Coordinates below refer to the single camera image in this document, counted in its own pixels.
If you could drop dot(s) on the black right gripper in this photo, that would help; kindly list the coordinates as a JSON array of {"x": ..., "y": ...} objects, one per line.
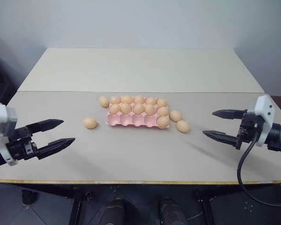
[{"x": 249, "y": 129}]

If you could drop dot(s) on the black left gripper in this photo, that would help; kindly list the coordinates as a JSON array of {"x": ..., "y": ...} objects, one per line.
[{"x": 19, "y": 145}]

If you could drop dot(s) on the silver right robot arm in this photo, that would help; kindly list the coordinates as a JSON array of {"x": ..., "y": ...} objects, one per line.
[{"x": 275, "y": 137}]

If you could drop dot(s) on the pink egg tray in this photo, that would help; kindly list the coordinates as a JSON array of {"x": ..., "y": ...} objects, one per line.
[{"x": 127, "y": 120}]

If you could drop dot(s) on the brown egg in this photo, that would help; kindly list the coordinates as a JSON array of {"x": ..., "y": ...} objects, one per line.
[
  {"x": 162, "y": 111},
  {"x": 139, "y": 99},
  {"x": 115, "y": 108},
  {"x": 150, "y": 109},
  {"x": 163, "y": 122},
  {"x": 161, "y": 102},
  {"x": 151, "y": 101},
  {"x": 182, "y": 126},
  {"x": 127, "y": 99},
  {"x": 104, "y": 101},
  {"x": 138, "y": 109},
  {"x": 90, "y": 122},
  {"x": 125, "y": 108},
  {"x": 115, "y": 100},
  {"x": 175, "y": 115}
]

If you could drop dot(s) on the black caster wheel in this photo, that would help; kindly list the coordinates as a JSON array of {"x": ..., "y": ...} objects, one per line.
[{"x": 29, "y": 197}]

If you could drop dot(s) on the black metal table leg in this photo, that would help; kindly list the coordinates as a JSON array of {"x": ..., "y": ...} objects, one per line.
[
  {"x": 202, "y": 204},
  {"x": 78, "y": 204}
]

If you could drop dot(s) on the dark rounded shape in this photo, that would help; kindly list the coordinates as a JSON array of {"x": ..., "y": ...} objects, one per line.
[
  {"x": 172, "y": 211},
  {"x": 114, "y": 211}
]

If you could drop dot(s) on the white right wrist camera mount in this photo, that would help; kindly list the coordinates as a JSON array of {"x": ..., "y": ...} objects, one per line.
[{"x": 263, "y": 107}]

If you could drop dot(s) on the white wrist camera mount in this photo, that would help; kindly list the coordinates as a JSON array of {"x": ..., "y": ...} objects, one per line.
[
  {"x": 263, "y": 107},
  {"x": 1, "y": 122}
]

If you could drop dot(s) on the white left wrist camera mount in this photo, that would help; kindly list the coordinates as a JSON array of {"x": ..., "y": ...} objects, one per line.
[{"x": 1, "y": 122}]

